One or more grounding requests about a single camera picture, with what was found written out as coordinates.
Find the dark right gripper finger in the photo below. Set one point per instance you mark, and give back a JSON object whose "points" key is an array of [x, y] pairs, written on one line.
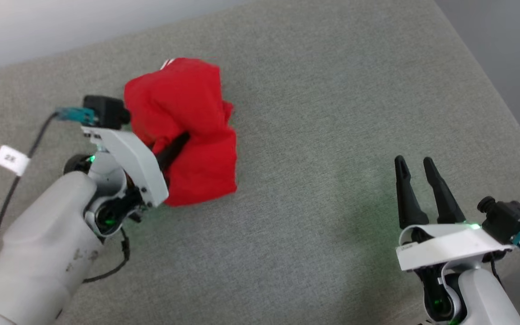
{"points": [[443, 194], [406, 198]]}

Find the red sports jersey garment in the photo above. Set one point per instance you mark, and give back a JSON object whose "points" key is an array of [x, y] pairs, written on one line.
{"points": [[188, 99]]}

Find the teal left camera connector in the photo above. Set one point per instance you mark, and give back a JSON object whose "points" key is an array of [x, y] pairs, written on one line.
{"points": [[77, 114]]}

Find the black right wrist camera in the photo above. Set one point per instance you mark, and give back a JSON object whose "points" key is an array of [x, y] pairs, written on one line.
{"points": [[508, 219]]}

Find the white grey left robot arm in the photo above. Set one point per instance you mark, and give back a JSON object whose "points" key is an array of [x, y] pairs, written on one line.
{"points": [[39, 253]]}

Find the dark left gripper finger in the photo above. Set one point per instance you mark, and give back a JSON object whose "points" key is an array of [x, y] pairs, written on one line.
{"points": [[172, 150]]}

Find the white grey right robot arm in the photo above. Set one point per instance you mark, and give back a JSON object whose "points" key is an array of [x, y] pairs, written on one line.
{"points": [[481, 298]]}

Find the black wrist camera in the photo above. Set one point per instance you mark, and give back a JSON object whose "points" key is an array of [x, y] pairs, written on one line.
{"points": [[106, 110], [508, 219]]}

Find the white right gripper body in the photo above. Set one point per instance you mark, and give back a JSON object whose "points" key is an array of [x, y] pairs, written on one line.
{"points": [[449, 246]]}

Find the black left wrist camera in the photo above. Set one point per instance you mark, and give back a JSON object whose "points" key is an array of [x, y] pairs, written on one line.
{"points": [[106, 110]]}

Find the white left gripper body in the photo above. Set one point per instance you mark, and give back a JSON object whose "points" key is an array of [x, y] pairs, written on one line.
{"points": [[133, 155]]}

